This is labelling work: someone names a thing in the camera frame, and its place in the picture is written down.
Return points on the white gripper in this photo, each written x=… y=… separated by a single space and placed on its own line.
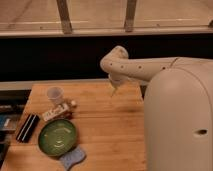
x=116 y=81

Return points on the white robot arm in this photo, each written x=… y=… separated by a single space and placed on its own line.
x=178 y=108

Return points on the right wooden window post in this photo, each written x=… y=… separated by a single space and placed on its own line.
x=130 y=15

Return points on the translucent white ceramic cup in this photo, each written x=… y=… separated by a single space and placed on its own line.
x=55 y=95

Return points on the black rectangular box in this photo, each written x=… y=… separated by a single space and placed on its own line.
x=27 y=128

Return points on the wooden table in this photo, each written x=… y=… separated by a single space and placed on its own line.
x=110 y=131

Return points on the blue sponge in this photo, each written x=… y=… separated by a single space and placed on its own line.
x=73 y=157

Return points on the green bowl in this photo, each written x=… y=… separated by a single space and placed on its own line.
x=57 y=137

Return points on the left wooden window post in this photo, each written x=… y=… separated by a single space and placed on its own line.
x=64 y=16

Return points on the wooden window post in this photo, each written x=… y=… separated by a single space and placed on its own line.
x=130 y=15
x=64 y=16

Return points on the white and brown carton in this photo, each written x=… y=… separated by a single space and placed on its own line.
x=60 y=110

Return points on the blue object at left edge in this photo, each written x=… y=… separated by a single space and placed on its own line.
x=5 y=123

